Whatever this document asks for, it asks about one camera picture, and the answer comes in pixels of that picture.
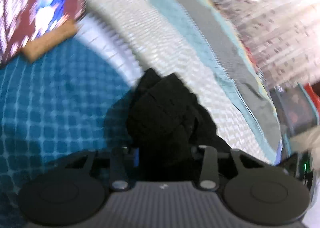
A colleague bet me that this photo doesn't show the black pants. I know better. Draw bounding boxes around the black pants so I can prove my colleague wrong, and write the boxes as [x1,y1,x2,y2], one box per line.
[126,68,231,182]

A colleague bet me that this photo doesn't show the blue checkered bedsheet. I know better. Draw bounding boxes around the blue checkered bedsheet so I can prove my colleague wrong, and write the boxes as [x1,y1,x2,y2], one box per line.
[1,38,131,227]

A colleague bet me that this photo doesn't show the grey teal striped blanket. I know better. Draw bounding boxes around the grey teal striped blanket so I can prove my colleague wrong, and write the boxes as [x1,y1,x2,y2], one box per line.
[89,0,276,163]

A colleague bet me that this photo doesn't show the maroon printed pillow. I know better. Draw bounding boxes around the maroon printed pillow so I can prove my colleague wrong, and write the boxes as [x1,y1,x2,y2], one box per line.
[1,0,87,66]

